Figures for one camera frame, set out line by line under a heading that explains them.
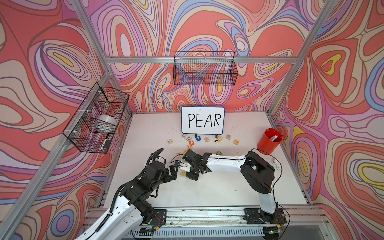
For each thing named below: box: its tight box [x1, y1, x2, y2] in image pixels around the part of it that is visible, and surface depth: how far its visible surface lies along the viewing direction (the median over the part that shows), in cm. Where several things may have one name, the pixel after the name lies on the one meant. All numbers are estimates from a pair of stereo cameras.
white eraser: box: [271, 160, 280, 170], surface depth 91 cm
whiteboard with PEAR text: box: [181, 106, 226, 135], surface depth 102 cm
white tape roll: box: [95, 114, 119, 133], surface depth 74 cm
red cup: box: [256, 128, 283, 155], surface depth 95 cm
